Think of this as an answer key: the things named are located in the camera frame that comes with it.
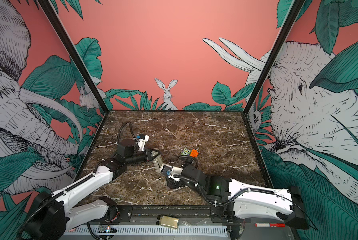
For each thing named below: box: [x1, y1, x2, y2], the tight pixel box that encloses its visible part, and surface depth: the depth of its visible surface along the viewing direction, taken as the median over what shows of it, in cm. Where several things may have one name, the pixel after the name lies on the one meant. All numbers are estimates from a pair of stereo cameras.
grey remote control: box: [151, 150, 164, 174], surface depth 78 cm
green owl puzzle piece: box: [181, 148, 191, 156], surface depth 97 cm
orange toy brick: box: [190, 149, 199, 158], surface depth 97 cm
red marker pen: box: [254, 223, 286, 228], surface depth 73 cm
